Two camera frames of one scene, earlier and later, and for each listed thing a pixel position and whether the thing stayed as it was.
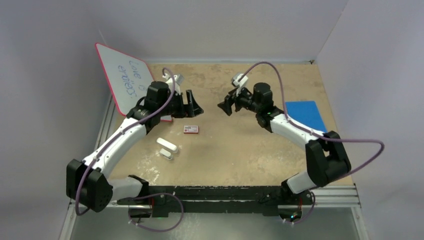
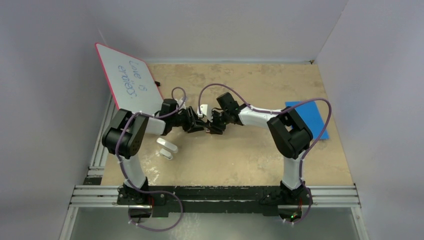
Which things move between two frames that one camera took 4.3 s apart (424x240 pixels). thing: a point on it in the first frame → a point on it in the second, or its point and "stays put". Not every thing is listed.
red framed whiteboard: [127, 77] stays put
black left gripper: [193, 109] → [197, 124]
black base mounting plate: [217, 200] stays put
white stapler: [167, 144] stays put
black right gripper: [233, 96] → [214, 128]
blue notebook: [306, 112] stays put
